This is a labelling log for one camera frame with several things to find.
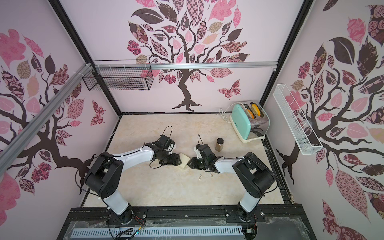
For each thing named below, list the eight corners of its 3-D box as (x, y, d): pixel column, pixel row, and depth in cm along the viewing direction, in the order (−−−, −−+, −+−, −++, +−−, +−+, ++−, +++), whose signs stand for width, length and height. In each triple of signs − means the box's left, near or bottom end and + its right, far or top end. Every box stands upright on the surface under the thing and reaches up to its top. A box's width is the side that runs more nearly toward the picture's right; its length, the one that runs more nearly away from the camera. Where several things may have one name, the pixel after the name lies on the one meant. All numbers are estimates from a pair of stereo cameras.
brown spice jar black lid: (215, 152, 99) (217, 144, 92) (214, 145, 102) (216, 137, 95) (222, 152, 99) (224, 144, 92) (221, 145, 102) (223, 137, 95)
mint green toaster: (234, 143, 105) (241, 125, 89) (230, 119, 119) (234, 100, 104) (262, 142, 104) (273, 124, 89) (254, 119, 119) (262, 100, 104)
